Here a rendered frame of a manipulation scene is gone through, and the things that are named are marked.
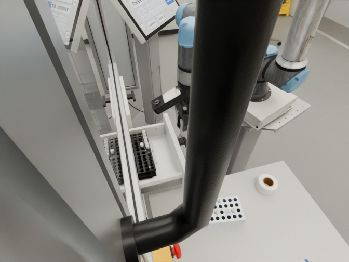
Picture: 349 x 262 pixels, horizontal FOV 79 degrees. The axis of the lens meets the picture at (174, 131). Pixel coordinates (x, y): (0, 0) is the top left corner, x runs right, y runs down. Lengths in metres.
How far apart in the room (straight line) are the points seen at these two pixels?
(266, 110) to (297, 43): 0.33
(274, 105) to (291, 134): 1.19
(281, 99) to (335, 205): 1.07
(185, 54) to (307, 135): 1.95
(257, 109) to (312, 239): 0.55
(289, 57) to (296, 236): 0.63
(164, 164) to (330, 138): 1.91
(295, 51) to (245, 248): 0.70
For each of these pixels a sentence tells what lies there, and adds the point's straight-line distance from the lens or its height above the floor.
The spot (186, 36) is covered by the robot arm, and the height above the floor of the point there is 1.30.
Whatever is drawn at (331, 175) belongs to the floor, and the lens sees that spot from 2.16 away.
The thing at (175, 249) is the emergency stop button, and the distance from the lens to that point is 0.62.
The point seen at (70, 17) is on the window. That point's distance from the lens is 0.23.
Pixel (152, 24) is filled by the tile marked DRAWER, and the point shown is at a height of 1.00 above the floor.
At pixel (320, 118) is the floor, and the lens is 2.63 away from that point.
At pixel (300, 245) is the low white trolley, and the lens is 0.86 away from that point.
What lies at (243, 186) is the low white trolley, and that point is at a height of 0.76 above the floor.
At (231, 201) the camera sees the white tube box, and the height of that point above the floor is 0.80.
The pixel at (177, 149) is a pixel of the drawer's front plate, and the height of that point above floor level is 0.93.
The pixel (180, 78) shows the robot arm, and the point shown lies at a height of 1.19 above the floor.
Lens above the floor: 1.50
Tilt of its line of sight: 47 degrees down
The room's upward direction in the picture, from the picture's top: straight up
